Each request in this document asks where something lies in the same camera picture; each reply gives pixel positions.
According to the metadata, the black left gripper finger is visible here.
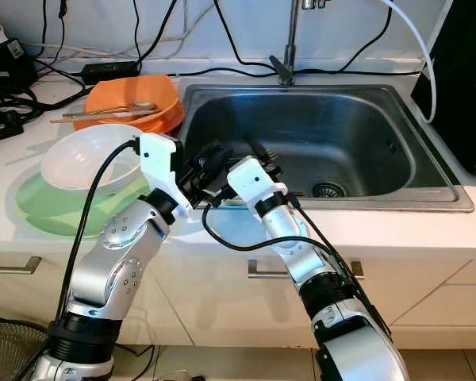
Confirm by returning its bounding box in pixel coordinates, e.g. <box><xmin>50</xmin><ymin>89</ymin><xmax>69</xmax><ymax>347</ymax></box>
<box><xmin>205</xmin><ymin>168</ymin><xmax>232</xmax><ymax>203</ymax></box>
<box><xmin>202</xmin><ymin>141</ymin><xmax>235</xmax><ymax>169</ymax></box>

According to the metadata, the white plastic bowl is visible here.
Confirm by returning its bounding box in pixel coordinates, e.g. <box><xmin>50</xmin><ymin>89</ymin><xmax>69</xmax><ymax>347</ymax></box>
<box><xmin>40</xmin><ymin>124</ymin><xmax>144</xmax><ymax>194</ymax></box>

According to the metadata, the light green plastic plate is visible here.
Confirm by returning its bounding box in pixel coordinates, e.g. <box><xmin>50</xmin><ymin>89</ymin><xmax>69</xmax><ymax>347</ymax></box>
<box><xmin>16</xmin><ymin>171</ymin><xmax>159</xmax><ymax>237</ymax></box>

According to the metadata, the steel kitchen faucet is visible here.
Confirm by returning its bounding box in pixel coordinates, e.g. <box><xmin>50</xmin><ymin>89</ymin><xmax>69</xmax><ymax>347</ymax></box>
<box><xmin>270</xmin><ymin>0</ymin><xmax>334</xmax><ymax>87</ymax></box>

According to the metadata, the round sink drain strainer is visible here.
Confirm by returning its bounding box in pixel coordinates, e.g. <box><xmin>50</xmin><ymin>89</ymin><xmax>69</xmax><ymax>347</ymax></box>
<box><xmin>311</xmin><ymin>182</ymin><xmax>348</xmax><ymax>200</ymax></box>

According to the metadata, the orange plastic plate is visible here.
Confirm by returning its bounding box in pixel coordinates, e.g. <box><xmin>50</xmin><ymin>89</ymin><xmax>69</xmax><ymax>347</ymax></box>
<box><xmin>73</xmin><ymin>102</ymin><xmax>186</xmax><ymax>134</ymax></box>

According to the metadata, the orange plastic bowl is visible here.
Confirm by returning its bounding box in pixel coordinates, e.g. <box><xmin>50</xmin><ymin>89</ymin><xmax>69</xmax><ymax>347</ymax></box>
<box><xmin>89</xmin><ymin>75</ymin><xmax>182</xmax><ymax>116</ymax></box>

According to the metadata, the stainless steel sink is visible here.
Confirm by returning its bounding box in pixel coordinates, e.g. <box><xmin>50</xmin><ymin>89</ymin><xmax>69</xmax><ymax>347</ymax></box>
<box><xmin>178</xmin><ymin>83</ymin><xmax>475</xmax><ymax>214</ymax></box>

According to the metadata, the gold flat metal utensil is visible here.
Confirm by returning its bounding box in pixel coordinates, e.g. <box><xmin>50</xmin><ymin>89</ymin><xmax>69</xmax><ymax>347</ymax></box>
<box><xmin>49</xmin><ymin>110</ymin><xmax>163</xmax><ymax>125</ymax></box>

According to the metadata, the white cabinet door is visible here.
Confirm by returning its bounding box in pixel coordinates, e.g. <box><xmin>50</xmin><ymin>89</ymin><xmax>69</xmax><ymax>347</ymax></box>
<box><xmin>0</xmin><ymin>252</ymin><xmax>88</xmax><ymax>334</ymax></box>
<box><xmin>159</xmin><ymin>250</ymin><xmax>429</xmax><ymax>350</ymax></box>

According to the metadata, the black power brick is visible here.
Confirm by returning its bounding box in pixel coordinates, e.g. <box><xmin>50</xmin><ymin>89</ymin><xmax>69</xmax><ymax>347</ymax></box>
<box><xmin>82</xmin><ymin>61</ymin><xmax>140</xmax><ymax>84</ymax></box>

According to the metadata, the black power strip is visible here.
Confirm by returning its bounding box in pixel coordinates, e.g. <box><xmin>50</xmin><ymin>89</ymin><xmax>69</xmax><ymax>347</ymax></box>
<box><xmin>0</xmin><ymin>97</ymin><xmax>25</xmax><ymax>144</ymax></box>

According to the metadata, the black countertop appliance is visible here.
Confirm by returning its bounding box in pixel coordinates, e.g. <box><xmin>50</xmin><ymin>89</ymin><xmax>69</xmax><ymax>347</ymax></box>
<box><xmin>411</xmin><ymin>0</ymin><xmax>476</xmax><ymax>179</ymax></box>

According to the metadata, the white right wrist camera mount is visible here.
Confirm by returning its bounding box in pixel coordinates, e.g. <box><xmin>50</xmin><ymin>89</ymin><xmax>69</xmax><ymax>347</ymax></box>
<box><xmin>226</xmin><ymin>156</ymin><xmax>290</xmax><ymax>217</ymax></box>

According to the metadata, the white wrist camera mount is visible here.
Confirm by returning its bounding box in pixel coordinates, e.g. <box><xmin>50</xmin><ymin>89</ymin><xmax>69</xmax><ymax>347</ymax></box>
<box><xmin>226</xmin><ymin>156</ymin><xmax>290</xmax><ymax>217</ymax></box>
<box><xmin>139</xmin><ymin>133</ymin><xmax>185</xmax><ymax>219</ymax></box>

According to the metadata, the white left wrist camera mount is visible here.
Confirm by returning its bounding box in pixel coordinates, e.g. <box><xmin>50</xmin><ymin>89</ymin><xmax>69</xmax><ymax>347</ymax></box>
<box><xmin>139</xmin><ymin>133</ymin><xmax>185</xmax><ymax>219</ymax></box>

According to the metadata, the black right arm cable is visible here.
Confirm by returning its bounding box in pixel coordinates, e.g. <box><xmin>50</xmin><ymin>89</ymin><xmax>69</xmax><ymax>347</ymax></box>
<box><xmin>202</xmin><ymin>198</ymin><xmax>370</xmax><ymax>294</ymax></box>

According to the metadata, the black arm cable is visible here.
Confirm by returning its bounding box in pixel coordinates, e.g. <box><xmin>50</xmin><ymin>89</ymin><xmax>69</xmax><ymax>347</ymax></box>
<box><xmin>202</xmin><ymin>198</ymin><xmax>370</xmax><ymax>294</ymax></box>
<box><xmin>24</xmin><ymin>138</ymin><xmax>142</xmax><ymax>381</ymax></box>

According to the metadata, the steel bar handle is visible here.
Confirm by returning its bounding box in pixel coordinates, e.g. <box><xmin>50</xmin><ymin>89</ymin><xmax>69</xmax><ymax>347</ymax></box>
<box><xmin>0</xmin><ymin>256</ymin><xmax>42</xmax><ymax>275</ymax></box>
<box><xmin>248</xmin><ymin>258</ymin><xmax>366</xmax><ymax>280</ymax></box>

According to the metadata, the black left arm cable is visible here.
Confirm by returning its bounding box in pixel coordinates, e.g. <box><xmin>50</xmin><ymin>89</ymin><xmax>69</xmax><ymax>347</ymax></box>
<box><xmin>24</xmin><ymin>138</ymin><xmax>142</xmax><ymax>381</ymax></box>

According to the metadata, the black power cable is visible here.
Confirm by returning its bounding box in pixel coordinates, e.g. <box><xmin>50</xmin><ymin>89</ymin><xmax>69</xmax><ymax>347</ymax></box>
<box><xmin>136</xmin><ymin>0</ymin><xmax>186</xmax><ymax>64</ymax></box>
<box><xmin>213</xmin><ymin>0</ymin><xmax>280</xmax><ymax>77</ymax></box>
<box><xmin>333</xmin><ymin>0</ymin><xmax>396</xmax><ymax>75</ymax></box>

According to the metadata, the white flexible hose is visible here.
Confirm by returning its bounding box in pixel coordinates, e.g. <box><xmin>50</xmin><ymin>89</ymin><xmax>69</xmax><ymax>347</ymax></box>
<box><xmin>379</xmin><ymin>0</ymin><xmax>439</xmax><ymax>125</ymax></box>

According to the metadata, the black floor cable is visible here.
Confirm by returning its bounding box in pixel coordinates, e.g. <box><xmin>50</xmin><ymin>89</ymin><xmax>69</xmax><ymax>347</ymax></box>
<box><xmin>0</xmin><ymin>308</ymin><xmax>64</xmax><ymax>328</ymax></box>

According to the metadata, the wire fan guard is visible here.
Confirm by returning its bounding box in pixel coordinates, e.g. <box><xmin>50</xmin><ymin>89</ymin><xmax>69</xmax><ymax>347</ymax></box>
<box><xmin>0</xmin><ymin>319</ymin><xmax>48</xmax><ymax>381</ymax></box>

